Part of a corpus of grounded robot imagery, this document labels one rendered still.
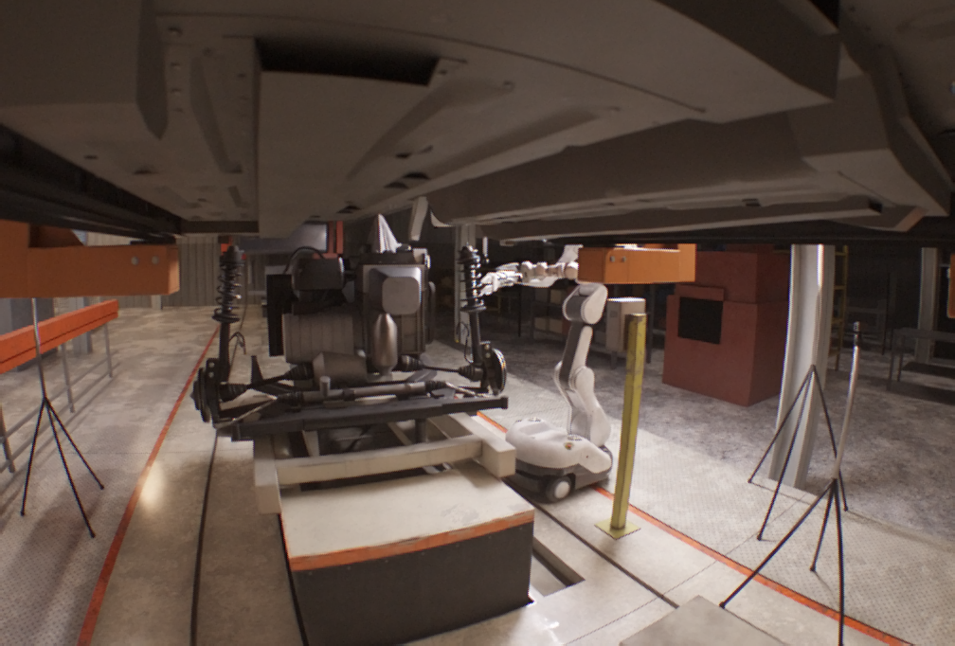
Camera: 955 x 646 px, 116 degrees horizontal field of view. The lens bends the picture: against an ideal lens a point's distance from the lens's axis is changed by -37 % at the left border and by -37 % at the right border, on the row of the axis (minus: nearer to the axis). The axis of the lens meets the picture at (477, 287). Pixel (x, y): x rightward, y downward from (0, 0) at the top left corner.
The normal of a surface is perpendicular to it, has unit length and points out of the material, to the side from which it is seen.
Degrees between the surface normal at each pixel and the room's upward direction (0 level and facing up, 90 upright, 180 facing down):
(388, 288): 90
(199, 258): 90
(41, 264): 90
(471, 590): 90
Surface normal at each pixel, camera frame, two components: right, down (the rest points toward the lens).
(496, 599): 0.44, 0.07
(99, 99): 0.33, 0.84
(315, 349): 0.21, 0.07
